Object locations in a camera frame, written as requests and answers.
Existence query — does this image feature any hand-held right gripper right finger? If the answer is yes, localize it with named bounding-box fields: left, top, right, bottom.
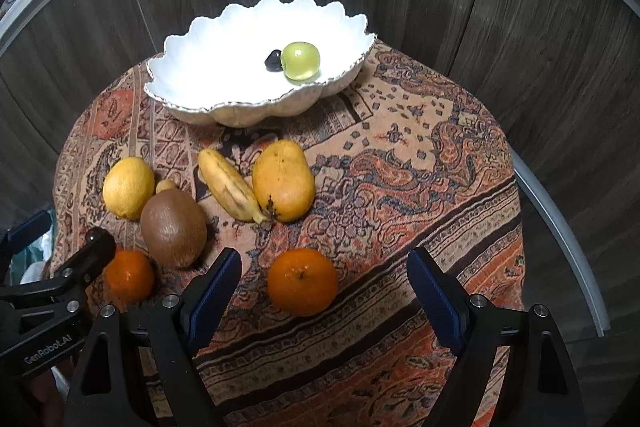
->
left=406, top=246, right=587, bottom=427

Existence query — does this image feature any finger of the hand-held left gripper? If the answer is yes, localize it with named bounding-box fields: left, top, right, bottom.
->
left=0, top=209, right=53, bottom=278
left=0, top=228, right=117, bottom=309

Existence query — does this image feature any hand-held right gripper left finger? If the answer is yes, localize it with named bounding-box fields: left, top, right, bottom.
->
left=62, top=247, right=243, bottom=427

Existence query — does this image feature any small orange tangerine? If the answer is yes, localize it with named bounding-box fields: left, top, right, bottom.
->
left=104, top=250, right=155, bottom=303

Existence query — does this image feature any brown kiwi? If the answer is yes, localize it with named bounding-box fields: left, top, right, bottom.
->
left=140, top=190, right=208, bottom=269

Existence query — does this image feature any yellow lemon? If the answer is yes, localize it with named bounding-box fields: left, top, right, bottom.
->
left=102, top=157, right=156, bottom=221

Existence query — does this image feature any large orange tangerine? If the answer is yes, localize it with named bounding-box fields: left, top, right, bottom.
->
left=267, top=248, right=340, bottom=318

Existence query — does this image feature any yellow banana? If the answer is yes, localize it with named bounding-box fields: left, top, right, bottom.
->
left=198, top=149, right=273, bottom=225

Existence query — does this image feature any yellow orange mango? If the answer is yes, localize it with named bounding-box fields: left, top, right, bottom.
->
left=251, top=139, right=316, bottom=223

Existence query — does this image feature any white scalloped ceramic bowl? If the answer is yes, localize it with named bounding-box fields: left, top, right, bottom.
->
left=144, top=0, right=377, bottom=128

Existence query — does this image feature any teal cloth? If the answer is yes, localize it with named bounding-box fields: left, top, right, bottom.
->
left=20, top=234, right=53, bottom=280

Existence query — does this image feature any patterned orange tablecloth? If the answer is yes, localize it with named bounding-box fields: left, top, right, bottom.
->
left=50, top=38, right=526, bottom=427

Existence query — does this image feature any green round fruit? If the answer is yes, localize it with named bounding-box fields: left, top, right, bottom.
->
left=280, top=41, right=321, bottom=82

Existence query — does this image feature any white curved rail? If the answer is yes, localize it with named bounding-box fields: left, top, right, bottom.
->
left=512, top=154, right=612, bottom=340

